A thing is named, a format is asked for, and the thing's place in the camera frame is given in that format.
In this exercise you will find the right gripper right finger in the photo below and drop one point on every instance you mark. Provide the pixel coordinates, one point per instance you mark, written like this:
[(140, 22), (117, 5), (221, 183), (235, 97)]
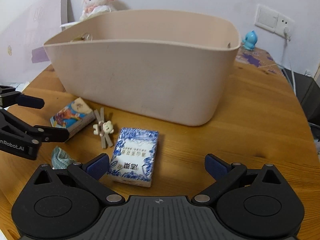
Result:
[(227, 177)]

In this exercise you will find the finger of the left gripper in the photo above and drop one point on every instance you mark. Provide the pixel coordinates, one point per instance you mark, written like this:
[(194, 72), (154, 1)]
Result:
[(14, 126), (10, 96)]

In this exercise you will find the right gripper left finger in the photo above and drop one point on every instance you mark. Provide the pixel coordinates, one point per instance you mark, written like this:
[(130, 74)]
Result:
[(87, 177)]

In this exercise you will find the green plaid scrunchie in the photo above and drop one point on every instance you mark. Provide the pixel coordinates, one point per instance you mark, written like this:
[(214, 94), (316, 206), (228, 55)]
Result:
[(60, 159)]

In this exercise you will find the small colourful card box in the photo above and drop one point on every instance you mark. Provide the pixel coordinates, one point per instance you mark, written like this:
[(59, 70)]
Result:
[(73, 117)]

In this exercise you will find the bear hair clip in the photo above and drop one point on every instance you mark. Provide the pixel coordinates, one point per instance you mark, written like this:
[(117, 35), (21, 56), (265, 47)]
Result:
[(103, 128)]

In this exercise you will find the blue white tissue pack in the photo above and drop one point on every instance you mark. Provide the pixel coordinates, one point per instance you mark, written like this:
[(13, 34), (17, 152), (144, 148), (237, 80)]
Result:
[(134, 156)]

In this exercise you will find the pink bed headboard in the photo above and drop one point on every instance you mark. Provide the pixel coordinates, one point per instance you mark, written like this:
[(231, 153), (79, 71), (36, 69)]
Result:
[(22, 53)]

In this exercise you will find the gold tissue box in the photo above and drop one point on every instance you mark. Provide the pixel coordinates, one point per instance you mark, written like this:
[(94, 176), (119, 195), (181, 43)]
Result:
[(82, 37)]

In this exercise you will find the black box beside table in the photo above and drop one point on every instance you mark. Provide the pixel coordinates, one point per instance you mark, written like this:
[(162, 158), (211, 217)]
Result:
[(307, 93)]

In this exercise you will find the pink plastic storage basket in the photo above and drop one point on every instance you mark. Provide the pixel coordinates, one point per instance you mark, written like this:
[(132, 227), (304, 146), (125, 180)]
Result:
[(165, 64)]

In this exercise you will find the white plush bunny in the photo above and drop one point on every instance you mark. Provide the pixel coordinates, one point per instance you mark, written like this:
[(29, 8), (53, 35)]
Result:
[(91, 8)]

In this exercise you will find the blue toy figurine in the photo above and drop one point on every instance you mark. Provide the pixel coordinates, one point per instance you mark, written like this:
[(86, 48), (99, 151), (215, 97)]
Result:
[(250, 40)]

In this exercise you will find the white wall socket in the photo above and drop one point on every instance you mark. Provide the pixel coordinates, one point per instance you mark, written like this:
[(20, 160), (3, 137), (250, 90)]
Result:
[(274, 22)]

